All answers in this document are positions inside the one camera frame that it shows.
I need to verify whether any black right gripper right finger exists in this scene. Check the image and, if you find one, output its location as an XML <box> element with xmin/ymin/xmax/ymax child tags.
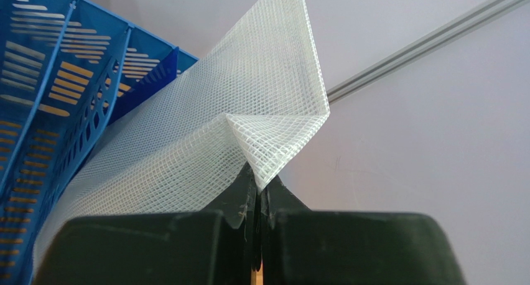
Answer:
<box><xmin>261</xmin><ymin>177</ymin><xmax>466</xmax><ymax>284</ymax></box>

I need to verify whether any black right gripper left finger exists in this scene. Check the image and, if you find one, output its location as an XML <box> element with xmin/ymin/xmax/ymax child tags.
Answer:
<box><xmin>33</xmin><ymin>164</ymin><xmax>257</xmax><ymax>284</ymax></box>

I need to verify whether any white mesh zipper pouch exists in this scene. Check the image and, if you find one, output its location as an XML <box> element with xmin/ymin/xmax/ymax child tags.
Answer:
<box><xmin>32</xmin><ymin>0</ymin><xmax>330</xmax><ymax>271</ymax></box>

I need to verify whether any blue file organizer rack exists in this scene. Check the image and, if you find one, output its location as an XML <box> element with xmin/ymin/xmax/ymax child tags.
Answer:
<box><xmin>1</xmin><ymin>0</ymin><xmax>197</xmax><ymax>284</ymax></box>

